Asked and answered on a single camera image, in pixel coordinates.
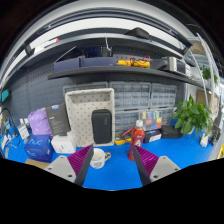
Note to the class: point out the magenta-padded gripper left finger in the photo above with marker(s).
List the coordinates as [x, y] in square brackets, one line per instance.
[65, 168]

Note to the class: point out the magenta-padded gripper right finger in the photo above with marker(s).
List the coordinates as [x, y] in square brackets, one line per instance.
[160, 168]

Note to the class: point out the red drink bottle white cap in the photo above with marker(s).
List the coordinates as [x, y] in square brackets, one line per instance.
[137, 138]

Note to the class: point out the small black box white label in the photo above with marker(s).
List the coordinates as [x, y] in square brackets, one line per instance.
[152, 136]

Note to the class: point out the blue cardboard box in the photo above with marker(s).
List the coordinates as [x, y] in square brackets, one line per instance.
[38, 148]

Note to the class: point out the flat black box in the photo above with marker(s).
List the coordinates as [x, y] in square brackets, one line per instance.
[171, 132]

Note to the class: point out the yellow multimeter red leads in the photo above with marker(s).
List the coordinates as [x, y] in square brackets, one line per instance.
[121, 140]

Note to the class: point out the dark grey flat carton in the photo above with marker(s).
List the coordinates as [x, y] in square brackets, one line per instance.
[58, 119]

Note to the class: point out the clear organiser colourful parts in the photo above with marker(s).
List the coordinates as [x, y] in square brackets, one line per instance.
[151, 119]

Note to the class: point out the purple plastic bag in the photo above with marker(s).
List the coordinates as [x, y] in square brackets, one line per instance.
[39, 122]

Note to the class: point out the black zip case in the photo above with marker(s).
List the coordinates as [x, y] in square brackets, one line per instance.
[101, 126]

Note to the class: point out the small white carton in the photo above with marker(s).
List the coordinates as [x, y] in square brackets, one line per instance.
[23, 131]

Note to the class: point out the beige polka-dot fabric bin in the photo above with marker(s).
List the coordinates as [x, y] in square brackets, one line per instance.
[80, 113]

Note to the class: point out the green potted plant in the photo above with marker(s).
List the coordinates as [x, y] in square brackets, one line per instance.
[191, 115]

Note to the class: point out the grey small-parts drawer cabinet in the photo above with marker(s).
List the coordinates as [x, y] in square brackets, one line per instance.
[133, 96]

